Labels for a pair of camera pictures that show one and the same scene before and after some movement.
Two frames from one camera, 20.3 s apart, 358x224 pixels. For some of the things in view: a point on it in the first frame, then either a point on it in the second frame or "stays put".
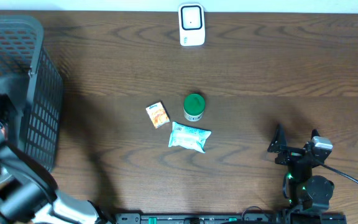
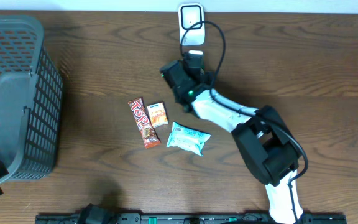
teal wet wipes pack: x=188 y=137 stays put
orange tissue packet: x=158 y=114 stays put
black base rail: x=229 y=218 stays put
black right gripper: x=290 y=154 to x=204 y=76
